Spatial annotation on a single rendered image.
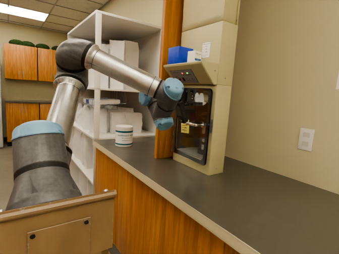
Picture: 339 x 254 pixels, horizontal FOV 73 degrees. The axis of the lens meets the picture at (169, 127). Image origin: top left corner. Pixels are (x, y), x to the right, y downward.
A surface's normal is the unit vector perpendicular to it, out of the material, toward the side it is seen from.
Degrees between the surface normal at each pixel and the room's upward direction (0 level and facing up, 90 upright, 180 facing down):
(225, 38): 90
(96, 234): 90
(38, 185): 31
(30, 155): 52
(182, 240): 90
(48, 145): 47
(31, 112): 90
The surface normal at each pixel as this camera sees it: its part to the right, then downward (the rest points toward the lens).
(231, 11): 0.64, 0.15
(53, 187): 0.40, -0.80
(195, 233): -0.82, 0.04
